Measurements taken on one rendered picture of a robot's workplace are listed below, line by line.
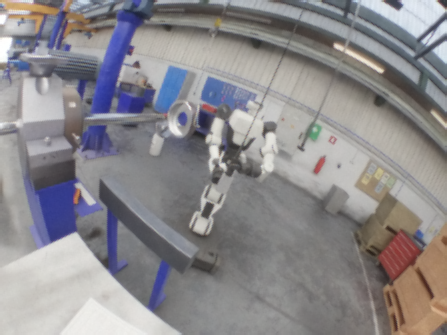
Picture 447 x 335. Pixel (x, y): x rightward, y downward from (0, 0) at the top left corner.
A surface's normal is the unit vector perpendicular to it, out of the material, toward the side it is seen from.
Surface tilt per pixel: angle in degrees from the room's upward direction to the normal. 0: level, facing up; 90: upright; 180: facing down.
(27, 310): 0
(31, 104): 45
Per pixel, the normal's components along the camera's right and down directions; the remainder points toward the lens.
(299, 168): -0.41, 0.18
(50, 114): 0.86, -0.26
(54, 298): 0.38, -0.85
